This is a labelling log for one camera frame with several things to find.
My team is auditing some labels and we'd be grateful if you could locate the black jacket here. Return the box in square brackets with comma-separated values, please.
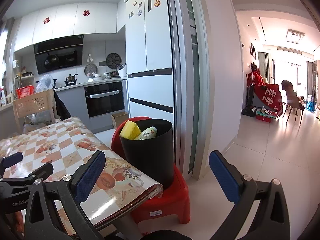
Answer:
[52, 90, 72, 122]

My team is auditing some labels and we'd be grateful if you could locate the white drink bottle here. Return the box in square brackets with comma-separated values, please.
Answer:
[136, 126, 158, 140]

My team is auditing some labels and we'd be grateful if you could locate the yellow sponge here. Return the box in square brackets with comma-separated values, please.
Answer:
[119, 120, 142, 140]

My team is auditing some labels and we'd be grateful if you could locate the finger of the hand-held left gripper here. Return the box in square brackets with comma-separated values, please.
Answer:
[0, 163, 54, 180]
[0, 152, 23, 169]

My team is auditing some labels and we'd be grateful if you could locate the beige plastic chair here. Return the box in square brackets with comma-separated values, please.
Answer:
[12, 89, 57, 130]

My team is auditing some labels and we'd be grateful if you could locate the white spray bottle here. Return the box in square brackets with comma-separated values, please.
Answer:
[0, 86, 8, 107]

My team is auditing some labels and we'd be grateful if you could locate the red plastic basket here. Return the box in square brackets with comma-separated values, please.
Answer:
[16, 85, 34, 99]

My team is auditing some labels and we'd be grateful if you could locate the red banner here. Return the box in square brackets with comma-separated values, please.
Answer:
[246, 66, 284, 117]

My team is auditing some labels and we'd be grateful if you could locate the red plastic stool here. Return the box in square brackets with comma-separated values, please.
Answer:
[111, 117, 190, 224]

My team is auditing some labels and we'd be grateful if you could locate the black trash bin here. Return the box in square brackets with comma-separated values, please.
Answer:
[119, 119, 175, 188]

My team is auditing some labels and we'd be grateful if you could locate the clear plastic bag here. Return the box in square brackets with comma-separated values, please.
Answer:
[35, 74, 55, 93]

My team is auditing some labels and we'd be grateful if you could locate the black built-in oven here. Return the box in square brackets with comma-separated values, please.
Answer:
[84, 81, 125, 118]

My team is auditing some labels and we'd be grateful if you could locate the black range hood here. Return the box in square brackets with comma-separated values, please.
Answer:
[34, 34, 84, 75]

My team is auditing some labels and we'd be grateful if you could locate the brown dining chair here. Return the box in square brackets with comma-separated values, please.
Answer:
[280, 79, 305, 125]

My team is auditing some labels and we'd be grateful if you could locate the cardboard box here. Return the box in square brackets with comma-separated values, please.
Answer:
[111, 112, 129, 130]

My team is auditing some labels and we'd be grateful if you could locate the checked tablecloth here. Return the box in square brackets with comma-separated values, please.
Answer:
[0, 116, 164, 235]

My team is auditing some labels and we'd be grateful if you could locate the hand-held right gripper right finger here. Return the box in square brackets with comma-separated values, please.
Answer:
[209, 150, 290, 240]

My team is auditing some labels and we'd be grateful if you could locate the round grey rack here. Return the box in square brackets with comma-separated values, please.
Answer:
[84, 64, 98, 77]

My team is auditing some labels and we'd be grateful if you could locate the white refrigerator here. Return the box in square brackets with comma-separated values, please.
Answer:
[125, 0, 180, 120]

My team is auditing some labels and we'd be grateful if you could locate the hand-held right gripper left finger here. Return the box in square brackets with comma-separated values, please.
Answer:
[24, 151, 106, 240]

